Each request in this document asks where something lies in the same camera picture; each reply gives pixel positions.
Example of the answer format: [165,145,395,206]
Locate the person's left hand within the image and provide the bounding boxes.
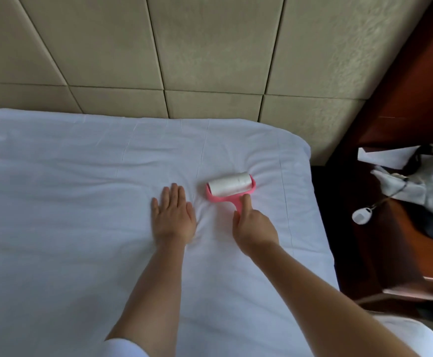
[151,182,198,246]

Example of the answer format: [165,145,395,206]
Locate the person's right hand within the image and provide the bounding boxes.
[233,194,280,256]

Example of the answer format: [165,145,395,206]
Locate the pink lint roller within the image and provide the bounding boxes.
[205,172,258,213]

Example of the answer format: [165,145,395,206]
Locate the white bed sheet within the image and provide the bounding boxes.
[0,108,340,357]

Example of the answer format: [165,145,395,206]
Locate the person's left forearm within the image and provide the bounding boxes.
[106,238,188,357]

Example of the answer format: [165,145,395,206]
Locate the person's right forearm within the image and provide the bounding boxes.
[248,241,418,357]

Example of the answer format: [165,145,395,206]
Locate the person's white shirt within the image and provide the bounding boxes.
[101,338,150,357]

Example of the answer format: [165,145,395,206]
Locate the white oval tag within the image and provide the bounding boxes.
[352,206,374,226]

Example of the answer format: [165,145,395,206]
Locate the dark wooden nightstand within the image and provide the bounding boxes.
[324,145,433,305]

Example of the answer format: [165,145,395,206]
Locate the beige padded headboard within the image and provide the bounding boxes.
[0,0,433,167]

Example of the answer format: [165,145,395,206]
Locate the dark wooden wall panel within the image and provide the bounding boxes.
[350,0,433,153]

